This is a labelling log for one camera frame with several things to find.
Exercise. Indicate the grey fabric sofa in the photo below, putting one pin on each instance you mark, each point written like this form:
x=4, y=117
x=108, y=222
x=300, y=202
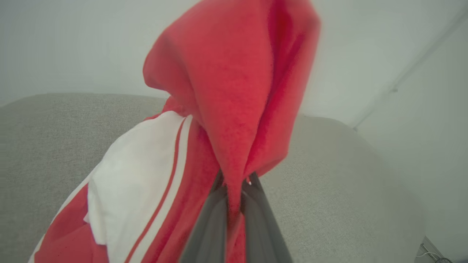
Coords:
x=347, y=190

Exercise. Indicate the red and white clothing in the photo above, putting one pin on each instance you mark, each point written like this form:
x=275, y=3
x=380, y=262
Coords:
x=234, y=91

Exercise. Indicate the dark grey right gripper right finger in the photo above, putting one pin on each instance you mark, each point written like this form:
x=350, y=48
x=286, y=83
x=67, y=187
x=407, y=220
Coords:
x=263, y=230

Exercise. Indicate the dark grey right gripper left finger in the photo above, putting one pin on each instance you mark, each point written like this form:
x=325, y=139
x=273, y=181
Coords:
x=208, y=230

